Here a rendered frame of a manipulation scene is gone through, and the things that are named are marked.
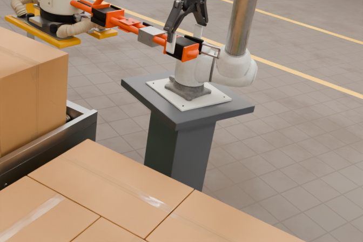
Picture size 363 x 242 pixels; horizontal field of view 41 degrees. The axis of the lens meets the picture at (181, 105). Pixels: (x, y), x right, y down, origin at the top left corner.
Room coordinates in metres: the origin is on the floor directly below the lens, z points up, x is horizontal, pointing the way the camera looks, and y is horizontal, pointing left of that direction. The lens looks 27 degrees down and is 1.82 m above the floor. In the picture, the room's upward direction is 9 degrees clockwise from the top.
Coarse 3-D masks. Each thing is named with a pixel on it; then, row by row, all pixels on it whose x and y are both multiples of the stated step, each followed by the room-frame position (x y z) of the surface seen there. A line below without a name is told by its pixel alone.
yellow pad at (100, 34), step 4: (92, 28) 1.81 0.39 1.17; (96, 28) 1.81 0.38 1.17; (108, 28) 1.84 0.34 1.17; (96, 32) 1.78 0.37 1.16; (100, 32) 1.79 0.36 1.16; (104, 32) 1.79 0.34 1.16; (108, 32) 1.80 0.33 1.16; (112, 32) 1.81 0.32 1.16; (116, 32) 1.83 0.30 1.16; (96, 36) 1.77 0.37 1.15; (100, 36) 1.76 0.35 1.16; (104, 36) 1.78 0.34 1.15; (108, 36) 1.79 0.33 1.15; (112, 36) 1.82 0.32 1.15
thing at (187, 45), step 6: (180, 36) 1.51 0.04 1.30; (180, 42) 1.46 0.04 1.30; (186, 42) 1.47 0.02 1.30; (192, 42) 1.48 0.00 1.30; (174, 48) 1.45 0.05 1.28; (180, 48) 1.44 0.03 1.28; (186, 48) 1.42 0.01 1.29; (192, 48) 1.45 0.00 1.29; (198, 48) 1.47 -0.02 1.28; (168, 54) 1.46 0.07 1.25; (174, 54) 1.45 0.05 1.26; (180, 54) 1.44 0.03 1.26; (186, 54) 1.42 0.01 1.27; (186, 60) 1.43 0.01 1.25
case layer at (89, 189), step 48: (96, 144) 1.95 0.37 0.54; (0, 192) 1.49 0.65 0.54; (48, 192) 1.54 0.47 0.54; (96, 192) 1.59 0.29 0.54; (144, 192) 1.65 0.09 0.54; (192, 192) 1.70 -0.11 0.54; (0, 240) 1.25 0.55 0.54; (48, 240) 1.28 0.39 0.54; (96, 240) 1.32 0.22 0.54; (144, 240) 1.36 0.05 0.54; (192, 240) 1.41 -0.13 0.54; (240, 240) 1.45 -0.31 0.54; (288, 240) 1.50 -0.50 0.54
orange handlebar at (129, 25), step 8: (72, 0) 1.75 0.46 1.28; (80, 0) 1.78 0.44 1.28; (80, 8) 1.71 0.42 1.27; (88, 8) 1.69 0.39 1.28; (120, 16) 1.66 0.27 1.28; (120, 24) 1.59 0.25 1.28; (128, 24) 1.57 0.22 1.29; (136, 24) 1.61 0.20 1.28; (128, 32) 1.57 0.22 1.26; (136, 32) 1.55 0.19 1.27; (160, 40) 1.49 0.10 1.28; (192, 56) 1.43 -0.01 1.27
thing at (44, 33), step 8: (8, 16) 1.79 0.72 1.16; (16, 16) 1.79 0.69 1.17; (24, 16) 1.81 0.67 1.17; (32, 16) 1.77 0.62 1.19; (16, 24) 1.75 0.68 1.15; (24, 24) 1.73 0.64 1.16; (32, 24) 1.74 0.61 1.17; (32, 32) 1.69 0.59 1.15; (40, 32) 1.68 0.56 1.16; (48, 32) 1.68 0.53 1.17; (56, 32) 1.69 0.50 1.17; (48, 40) 1.64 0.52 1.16; (56, 40) 1.63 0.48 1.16; (64, 40) 1.65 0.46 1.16; (72, 40) 1.66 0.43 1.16; (80, 40) 1.68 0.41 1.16
